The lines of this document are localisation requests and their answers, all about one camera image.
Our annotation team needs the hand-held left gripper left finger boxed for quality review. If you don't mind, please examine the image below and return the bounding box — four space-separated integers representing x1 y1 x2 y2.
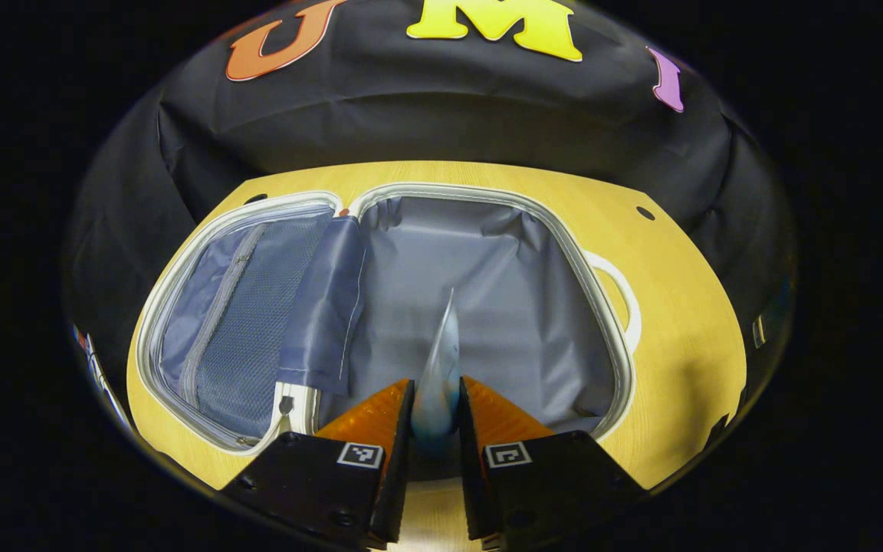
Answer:
221 377 416 551

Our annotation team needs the white suitcase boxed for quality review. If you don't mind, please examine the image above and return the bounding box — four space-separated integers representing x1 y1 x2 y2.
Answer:
135 182 643 458

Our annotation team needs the white printed sheet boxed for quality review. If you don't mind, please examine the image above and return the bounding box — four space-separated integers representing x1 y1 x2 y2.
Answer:
72 324 134 430

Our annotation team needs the clear blue skin care tube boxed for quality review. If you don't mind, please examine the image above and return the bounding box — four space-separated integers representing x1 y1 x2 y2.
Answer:
409 287 463 444

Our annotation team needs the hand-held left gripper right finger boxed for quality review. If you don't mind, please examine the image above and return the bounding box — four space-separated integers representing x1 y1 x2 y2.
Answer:
457 375 648 552

